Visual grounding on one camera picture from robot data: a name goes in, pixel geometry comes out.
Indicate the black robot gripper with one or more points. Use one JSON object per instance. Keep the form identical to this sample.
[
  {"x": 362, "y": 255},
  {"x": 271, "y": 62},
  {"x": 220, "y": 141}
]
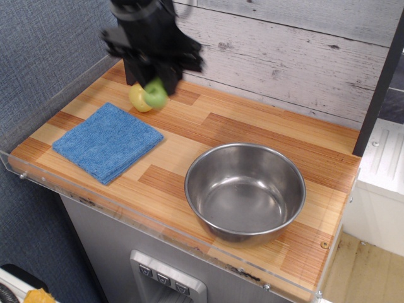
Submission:
[{"x": 146, "y": 38}]

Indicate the yellow object bottom left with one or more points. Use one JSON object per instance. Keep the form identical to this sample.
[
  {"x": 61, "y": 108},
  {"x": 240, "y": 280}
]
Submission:
[{"x": 38, "y": 296}]

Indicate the white toy sink unit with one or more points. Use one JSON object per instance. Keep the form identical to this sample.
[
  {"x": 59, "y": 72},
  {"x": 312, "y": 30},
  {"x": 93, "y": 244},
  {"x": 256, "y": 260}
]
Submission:
[{"x": 374, "y": 212}]

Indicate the grey spatula green handle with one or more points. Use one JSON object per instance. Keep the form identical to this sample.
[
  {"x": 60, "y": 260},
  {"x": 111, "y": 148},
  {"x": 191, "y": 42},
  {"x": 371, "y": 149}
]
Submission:
[{"x": 154, "y": 94}]

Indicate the blue folded cloth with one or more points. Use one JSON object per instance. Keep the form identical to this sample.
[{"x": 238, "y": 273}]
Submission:
[{"x": 107, "y": 143}]

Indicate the dark left shelf post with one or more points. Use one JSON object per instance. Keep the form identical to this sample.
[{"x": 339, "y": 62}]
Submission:
[{"x": 131, "y": 71}]

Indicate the clear acrylic table guard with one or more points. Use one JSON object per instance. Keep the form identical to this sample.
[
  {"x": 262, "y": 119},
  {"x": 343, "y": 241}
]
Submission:
[{"x": 150, "y": 195}]

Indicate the grey toy fridge cabinet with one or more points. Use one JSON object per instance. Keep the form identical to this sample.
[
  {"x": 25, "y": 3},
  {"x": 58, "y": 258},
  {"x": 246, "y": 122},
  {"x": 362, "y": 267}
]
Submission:
[{"x": 111, "y": 244}]

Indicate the dark right shelf post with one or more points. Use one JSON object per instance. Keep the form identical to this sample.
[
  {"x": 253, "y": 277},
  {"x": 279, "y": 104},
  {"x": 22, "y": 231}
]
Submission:
[{"x": 375, "y": 106}]

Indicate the yellow toy potato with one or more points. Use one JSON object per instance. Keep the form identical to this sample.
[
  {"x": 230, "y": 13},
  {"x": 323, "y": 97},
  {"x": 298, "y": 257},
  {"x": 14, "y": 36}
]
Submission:
[{"x": 137, "y": 100}]

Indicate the dark shelf post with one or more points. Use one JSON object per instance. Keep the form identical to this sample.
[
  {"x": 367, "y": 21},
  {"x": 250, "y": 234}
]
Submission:
[
  {"x": 131, "y": 71},
  {"x": 375, "y": 106}
]

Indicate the silver dispenser button panel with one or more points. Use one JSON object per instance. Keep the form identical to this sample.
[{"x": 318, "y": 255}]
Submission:
[{"x": 167, "y": 279}]

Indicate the stainless steel bowl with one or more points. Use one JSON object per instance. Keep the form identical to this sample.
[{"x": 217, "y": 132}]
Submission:
[{"x": 244, "y": 194}]

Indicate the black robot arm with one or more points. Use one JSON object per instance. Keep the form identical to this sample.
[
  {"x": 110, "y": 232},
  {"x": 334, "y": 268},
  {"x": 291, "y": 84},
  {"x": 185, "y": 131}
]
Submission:
[{"x": 148, "y": 6}]

